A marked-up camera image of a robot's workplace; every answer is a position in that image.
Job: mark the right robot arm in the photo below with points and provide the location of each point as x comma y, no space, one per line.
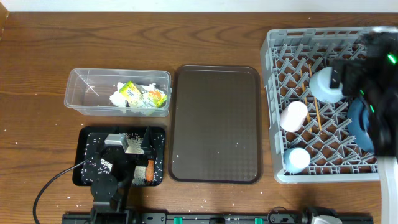
374,81

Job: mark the wooden chopstick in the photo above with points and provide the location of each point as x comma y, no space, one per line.
315,102
306,102

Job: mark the clear plastic waste bin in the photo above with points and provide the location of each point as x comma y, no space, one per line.
88,91

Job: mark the green yellow snack wrapper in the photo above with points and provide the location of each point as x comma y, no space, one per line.
149,101

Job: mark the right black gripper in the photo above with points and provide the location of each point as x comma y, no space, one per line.
354,72

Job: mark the black plastic tray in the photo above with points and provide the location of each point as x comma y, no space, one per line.
113,129

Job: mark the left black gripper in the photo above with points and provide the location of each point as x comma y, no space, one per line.
149,151

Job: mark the orange carrot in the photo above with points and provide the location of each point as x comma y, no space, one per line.
149,174

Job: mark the grey dishwasher rack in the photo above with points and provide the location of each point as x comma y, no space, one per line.
335,157

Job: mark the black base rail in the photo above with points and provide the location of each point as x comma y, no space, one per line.
275,215

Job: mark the light blue plastic cup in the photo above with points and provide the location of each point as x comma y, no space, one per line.
296,160

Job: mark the light blue bowl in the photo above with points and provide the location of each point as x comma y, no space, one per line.
320,87

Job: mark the brown plastic serving tray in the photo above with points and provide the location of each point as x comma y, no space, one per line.
216,133

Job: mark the dark blue plate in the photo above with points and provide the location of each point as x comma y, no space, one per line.
358,127

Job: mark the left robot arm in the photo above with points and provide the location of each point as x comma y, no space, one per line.
111,173

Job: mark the pink plastic cup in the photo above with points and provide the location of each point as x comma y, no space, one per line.
293,116

